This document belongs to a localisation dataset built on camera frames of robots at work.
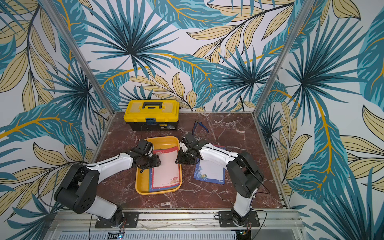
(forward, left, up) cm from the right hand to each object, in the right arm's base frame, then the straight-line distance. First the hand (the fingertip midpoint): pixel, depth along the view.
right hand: (177, 161), depth 87 cm
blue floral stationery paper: (-4, -17, -7) cm, 19 cm away
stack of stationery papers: (-7, +7, -5) cm, 11 cm away
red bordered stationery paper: (+7, +7, -5) cm, 11 cm away
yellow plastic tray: (-6, +21, -6) cm, 22 cm away
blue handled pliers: (+33, -17, -6) cm, 38 cm away
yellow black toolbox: (+29, +17, +9) cm, 34 cm away
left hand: (0, +12, -4) cm, 13 cm away
